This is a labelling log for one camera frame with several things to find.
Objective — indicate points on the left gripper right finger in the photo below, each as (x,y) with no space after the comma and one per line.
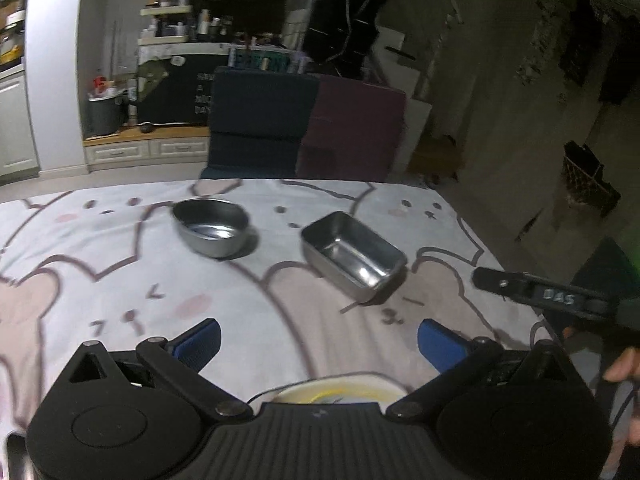
(460,363)

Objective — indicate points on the rectangular steel container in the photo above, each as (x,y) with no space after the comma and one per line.
(352,256)

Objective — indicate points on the round steel bowl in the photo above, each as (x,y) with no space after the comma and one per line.
(213,228)

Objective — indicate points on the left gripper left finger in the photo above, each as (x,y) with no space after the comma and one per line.
(175,366)

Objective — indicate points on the dark blue cushion chair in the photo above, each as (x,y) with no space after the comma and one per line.
(257,121)

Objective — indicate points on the grey trash bin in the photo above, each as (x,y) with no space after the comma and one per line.
(107,113)

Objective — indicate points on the white kitchen cabinet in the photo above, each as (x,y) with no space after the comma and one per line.
(18,152)

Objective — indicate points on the low white drawer cabinet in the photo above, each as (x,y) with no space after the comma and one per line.
(132,147)

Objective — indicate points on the maroon cushion chair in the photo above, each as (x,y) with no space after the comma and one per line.
(353,133)

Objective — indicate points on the black hanging jacket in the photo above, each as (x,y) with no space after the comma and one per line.
(340,35)

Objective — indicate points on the black letter board sign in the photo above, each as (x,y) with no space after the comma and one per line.
(177,90)

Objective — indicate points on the cartoon bear tablecloth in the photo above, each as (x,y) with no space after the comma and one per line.
(108,264)

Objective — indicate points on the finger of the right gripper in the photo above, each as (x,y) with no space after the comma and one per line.
(541,293)

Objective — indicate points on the person's right hand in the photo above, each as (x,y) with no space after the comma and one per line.
(625,367)

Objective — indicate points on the yellow rimmed floral plate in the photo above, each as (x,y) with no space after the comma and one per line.
(339,393)

